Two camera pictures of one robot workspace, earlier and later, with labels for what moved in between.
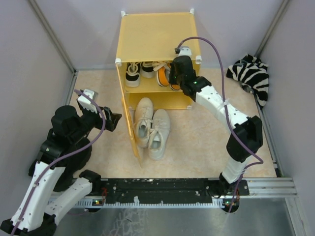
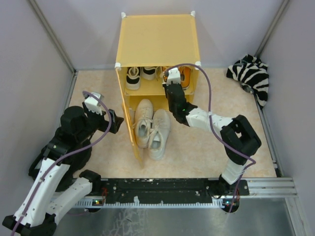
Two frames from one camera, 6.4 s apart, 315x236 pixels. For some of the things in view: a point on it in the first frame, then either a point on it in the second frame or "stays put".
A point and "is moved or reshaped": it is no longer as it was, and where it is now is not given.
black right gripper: [173, 69] -> [165, 86]
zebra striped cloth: [250, 71] stays put
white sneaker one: [159, 134] stays put
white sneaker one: [143, 118] stays put
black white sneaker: [148, 69] is moved or reshaped
